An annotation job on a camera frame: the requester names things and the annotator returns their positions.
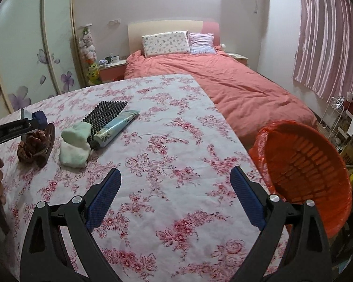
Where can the far bedside table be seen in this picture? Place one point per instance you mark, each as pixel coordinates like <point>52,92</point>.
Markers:
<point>239,58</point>

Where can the hanging plush toy stack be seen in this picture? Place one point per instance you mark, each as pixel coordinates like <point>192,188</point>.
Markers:
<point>88,56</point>

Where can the floral white pillow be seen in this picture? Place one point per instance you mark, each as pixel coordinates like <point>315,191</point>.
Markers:
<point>174,42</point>

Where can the floral sliding wardrobe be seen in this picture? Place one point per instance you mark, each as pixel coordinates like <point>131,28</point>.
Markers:
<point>38,52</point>

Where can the pink striped curtain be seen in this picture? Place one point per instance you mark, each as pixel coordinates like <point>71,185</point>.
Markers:
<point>324,58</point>

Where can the blue floral tube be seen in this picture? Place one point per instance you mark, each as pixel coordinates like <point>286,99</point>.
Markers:
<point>104,136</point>

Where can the light green sock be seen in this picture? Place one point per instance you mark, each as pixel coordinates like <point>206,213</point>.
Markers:
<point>75,149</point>

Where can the pink striped pillow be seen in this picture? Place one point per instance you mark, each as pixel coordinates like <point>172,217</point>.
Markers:
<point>201,43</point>

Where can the white mug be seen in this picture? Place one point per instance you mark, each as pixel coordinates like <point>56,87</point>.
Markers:
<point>114,58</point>

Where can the white wire rack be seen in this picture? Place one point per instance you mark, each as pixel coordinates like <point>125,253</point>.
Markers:
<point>337,121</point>

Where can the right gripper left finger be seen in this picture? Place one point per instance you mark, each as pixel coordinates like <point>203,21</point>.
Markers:
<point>44,256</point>

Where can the brown knit scrunchie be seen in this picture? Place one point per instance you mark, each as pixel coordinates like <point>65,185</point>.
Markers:
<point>33,148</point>

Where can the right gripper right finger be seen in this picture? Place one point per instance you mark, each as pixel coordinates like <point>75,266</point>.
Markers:
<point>307,253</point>

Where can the orange plastic laundry basket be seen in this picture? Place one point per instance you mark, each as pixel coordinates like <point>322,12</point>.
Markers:
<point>298,163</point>

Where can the black dotted mat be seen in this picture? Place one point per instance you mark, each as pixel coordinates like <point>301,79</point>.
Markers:
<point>102,114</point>

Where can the floral pink white tablecloth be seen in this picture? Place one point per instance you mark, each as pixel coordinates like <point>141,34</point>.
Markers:
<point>175,217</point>

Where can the pink white nightstand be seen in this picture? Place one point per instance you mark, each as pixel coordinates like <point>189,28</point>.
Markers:
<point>113,72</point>

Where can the coral pink duvet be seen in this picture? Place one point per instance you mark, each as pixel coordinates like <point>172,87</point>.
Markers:
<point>247,100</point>

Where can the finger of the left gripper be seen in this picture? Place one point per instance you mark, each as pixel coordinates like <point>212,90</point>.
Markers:
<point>36,120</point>

